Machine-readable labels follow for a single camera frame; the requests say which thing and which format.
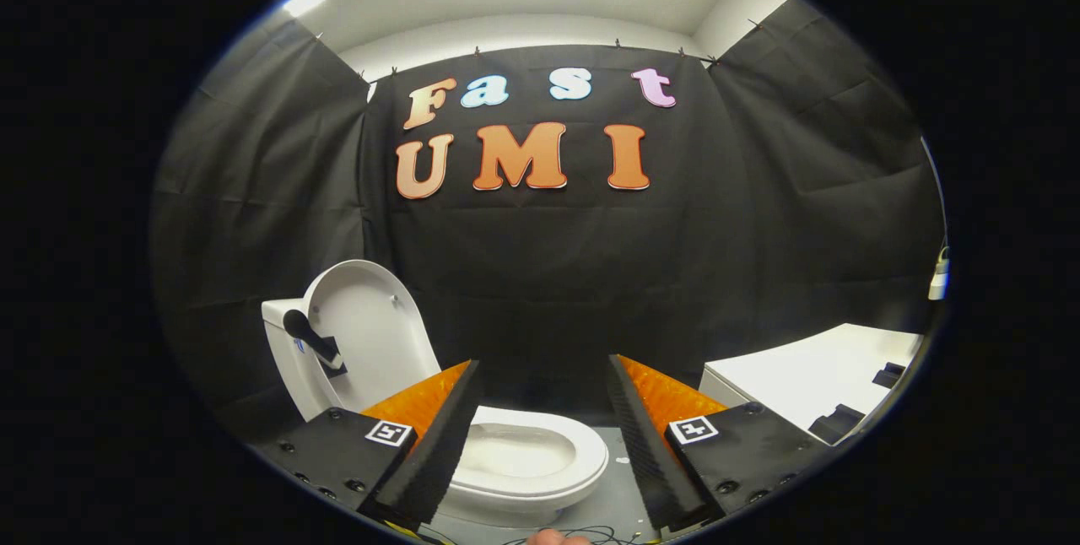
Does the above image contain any black lid lift handle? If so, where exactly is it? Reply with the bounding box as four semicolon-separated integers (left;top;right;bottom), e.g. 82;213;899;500
283;309;348;379

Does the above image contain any white toilet seat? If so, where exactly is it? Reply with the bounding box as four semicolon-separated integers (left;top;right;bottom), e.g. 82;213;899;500
451;407;610;502

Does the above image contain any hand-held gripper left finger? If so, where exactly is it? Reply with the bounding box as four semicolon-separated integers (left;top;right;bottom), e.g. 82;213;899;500
251;359;482;532

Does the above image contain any white ceramic toilet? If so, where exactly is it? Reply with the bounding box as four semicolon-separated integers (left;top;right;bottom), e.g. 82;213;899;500
262;299;610;529

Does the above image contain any black cable tangle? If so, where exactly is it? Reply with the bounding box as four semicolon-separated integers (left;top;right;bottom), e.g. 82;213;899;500
405;524;667;545

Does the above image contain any white wall shelf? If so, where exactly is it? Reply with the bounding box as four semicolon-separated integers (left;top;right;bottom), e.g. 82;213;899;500
928;246;951;301

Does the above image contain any white toilet lid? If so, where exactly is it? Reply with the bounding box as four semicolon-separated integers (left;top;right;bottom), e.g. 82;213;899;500
302;260;441;411

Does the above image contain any black backdrop cloth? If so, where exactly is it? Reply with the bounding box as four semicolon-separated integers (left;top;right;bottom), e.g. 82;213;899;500
150;0;944;445

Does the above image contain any white tub with grey panel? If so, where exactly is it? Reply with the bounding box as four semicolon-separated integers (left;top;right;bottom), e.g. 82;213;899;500
699;323;925;445

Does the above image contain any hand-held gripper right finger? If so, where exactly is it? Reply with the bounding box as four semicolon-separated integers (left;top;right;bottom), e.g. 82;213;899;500
607;353;832;532

